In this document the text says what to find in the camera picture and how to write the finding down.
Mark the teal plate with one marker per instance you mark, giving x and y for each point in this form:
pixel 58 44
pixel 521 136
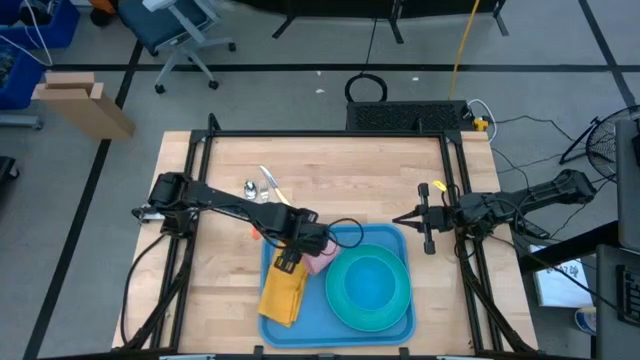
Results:
pixel 335 295

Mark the orange and black object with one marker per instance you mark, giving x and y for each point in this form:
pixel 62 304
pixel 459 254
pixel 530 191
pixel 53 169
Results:
pixel 102 10

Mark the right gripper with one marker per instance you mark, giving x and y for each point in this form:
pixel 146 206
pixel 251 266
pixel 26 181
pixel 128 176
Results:
pixel 442 219

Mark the yellow power plug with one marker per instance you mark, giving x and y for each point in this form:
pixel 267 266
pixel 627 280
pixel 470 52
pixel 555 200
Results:
pixel 480 124

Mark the office chair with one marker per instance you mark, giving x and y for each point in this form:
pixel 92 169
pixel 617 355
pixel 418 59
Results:
pixel 165 22

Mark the black desk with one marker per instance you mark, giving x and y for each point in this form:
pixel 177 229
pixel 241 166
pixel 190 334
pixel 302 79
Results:
pixel 565 250

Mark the black perforated computer case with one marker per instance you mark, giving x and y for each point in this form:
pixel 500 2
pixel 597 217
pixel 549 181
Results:
pixel 405 116

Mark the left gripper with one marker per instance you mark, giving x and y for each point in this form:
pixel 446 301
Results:
pixel 307 237

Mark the pink plastic cup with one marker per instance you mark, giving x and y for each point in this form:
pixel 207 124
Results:
pixel 322 260

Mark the yellow cloth napkin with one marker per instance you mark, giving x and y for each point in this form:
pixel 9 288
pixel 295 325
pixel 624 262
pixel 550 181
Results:
pixel 282 295

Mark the black floor fan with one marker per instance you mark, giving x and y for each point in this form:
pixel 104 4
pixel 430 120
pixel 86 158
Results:
pixel 605 140

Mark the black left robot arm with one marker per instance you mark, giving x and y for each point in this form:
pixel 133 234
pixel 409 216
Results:
pixel 225 202

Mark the black curtain partition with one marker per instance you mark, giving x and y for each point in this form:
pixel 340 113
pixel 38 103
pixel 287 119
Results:
pixel 350 5

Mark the brown cardboard box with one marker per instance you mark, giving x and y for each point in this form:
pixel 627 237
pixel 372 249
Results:
pixel 85 107

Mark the blue storage bin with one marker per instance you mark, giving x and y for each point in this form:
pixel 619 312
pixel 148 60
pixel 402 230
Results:
pixel 55 27
pixel 20 80

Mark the blue plastic tray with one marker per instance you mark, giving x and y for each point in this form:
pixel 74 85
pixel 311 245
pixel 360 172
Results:
pixel 320 320

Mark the black object at floor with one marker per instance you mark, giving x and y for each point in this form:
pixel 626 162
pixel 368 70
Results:
pixel 7 167

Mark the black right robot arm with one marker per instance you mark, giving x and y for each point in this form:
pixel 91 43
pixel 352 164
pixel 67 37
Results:
pixel 550 192

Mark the grey monitor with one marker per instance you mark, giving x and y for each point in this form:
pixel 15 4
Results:
pixel 629 190

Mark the black metal table frame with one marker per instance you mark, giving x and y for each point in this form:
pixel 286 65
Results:
pixel 325 134

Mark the blue bowl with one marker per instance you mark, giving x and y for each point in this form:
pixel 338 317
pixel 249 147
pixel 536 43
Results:
pixel 370 285

